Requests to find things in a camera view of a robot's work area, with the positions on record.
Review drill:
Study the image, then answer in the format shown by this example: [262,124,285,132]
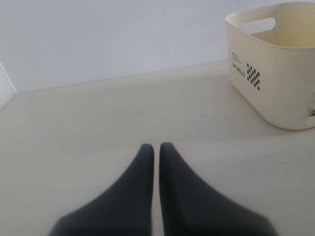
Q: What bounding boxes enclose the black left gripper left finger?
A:
[49,144,155,236]

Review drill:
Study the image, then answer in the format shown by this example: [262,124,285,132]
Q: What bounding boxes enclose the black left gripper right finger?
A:
[159,143,273,236]

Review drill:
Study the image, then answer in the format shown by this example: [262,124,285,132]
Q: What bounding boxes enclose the small cream plastic bin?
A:
[225,1,315,130]

